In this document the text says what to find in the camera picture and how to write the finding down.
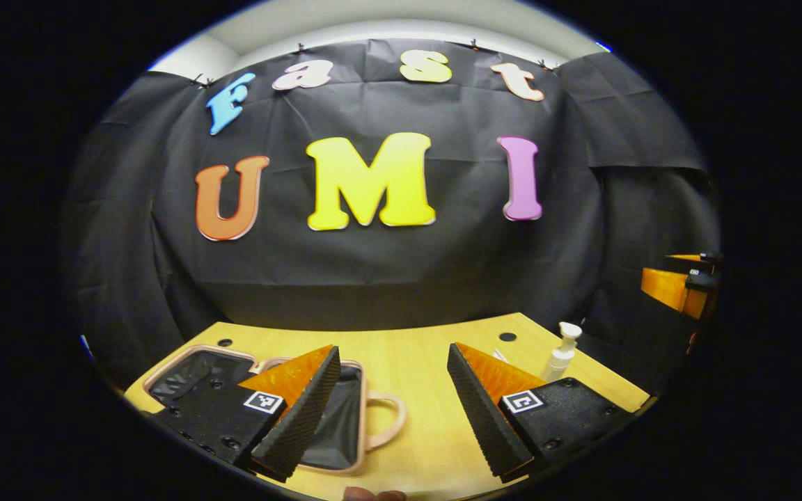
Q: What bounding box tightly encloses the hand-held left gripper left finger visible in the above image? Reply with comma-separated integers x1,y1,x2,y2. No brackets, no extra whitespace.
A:
142,344,343,483

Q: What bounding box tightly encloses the white pump bottle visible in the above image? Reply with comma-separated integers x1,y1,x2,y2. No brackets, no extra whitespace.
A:
540,322,583,383

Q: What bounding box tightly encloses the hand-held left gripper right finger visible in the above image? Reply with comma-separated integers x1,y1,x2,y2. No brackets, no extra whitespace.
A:
447,342,636,484

